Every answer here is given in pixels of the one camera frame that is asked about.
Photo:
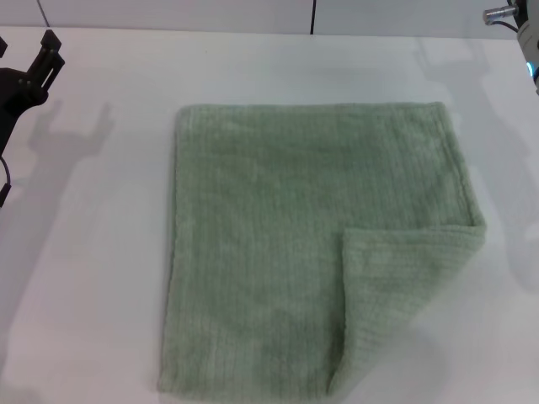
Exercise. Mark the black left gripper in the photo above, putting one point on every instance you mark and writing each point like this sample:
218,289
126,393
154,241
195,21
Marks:
14,97

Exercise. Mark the green ribbed towel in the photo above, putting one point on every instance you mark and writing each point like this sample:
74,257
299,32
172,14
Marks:
261,235

